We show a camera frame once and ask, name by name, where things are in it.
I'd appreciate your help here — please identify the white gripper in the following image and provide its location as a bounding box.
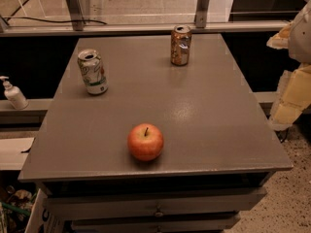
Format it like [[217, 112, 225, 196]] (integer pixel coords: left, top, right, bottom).
[[266, 1, 311, 131]]

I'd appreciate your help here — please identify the white green 7up can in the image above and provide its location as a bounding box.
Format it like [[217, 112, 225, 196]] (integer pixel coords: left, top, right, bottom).
[[77, 49, 108, 95]]

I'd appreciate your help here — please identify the orange soda can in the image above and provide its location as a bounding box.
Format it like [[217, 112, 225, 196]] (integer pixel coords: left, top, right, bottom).
[[171, 25, 191, 66]]

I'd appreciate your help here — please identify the grey drawer cabinet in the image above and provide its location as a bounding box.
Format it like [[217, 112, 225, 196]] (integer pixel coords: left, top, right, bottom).
[[17, 33, 294, 233]]

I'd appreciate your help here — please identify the red apple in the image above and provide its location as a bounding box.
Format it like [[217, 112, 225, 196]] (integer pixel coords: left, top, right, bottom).
[[127, 123, 164, 161]]

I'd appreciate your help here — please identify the lower grey drawer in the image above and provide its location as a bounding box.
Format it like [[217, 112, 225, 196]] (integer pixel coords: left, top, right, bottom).
[[72, 213, 240, 233]]

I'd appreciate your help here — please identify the grey drawer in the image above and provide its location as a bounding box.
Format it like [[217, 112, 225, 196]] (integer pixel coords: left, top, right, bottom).
[[72, 213, 240, 233], [45, 187, 266, 220]]

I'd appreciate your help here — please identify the upper grey drawer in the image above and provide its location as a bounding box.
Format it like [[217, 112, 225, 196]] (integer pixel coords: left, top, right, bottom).
[[45, 187, 266, 220]]

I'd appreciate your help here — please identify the white pump lotion bottle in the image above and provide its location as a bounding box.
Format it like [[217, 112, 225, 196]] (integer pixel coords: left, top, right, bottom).
[[0, 76, 28, 110]]

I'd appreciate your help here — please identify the white cardboard box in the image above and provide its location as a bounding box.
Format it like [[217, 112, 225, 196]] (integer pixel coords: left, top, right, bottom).
[[25, 189, 64, 233]]

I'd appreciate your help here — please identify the black cable behind glass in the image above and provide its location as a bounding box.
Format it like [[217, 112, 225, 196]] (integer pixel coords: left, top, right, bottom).
[[0, 15, 108, 27]]

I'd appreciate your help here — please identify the metal railing frame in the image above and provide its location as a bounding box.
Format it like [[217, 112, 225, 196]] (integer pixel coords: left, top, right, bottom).
[[1, 0, 295, 37]]

